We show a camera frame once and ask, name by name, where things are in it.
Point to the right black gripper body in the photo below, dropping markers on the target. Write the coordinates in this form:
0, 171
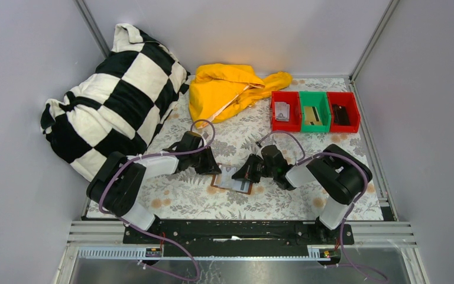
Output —
253, 168

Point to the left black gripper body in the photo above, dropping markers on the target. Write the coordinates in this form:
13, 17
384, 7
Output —
205, 161

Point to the brown leather card holder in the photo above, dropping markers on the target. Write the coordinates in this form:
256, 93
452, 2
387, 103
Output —
213, 179

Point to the gold card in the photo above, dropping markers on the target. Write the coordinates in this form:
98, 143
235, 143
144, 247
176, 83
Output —
311, 116

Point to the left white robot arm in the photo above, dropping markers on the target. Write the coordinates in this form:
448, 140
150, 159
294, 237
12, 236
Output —
117, 183

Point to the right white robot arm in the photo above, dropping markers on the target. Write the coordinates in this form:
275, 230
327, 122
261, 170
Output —
342, 176

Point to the silver striped card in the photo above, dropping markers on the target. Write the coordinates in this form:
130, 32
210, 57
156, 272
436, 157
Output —
241, 186

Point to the silver diamond VIP card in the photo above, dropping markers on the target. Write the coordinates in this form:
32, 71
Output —
224, 179

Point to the black card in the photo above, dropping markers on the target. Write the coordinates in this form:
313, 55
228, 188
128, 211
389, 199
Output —
340, 115

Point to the floral table mat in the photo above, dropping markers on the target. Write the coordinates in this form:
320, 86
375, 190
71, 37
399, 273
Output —
189, 195

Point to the yellow cloth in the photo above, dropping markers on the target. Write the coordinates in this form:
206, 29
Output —
219, 91

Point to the left red bin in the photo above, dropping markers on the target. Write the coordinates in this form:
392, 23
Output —
292, 98

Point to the red bin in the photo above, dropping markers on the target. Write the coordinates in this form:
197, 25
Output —
292, 98
346, 99

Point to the green bin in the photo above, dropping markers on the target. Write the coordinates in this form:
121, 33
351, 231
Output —
319, 100

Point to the black white checkered pillow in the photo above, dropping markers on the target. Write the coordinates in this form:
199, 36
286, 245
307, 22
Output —
121, 107

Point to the right red bin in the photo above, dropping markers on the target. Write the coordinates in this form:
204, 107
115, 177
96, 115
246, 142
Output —
346, 99

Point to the aluminium frame rail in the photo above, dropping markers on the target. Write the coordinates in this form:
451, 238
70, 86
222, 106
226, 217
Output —
383, 234

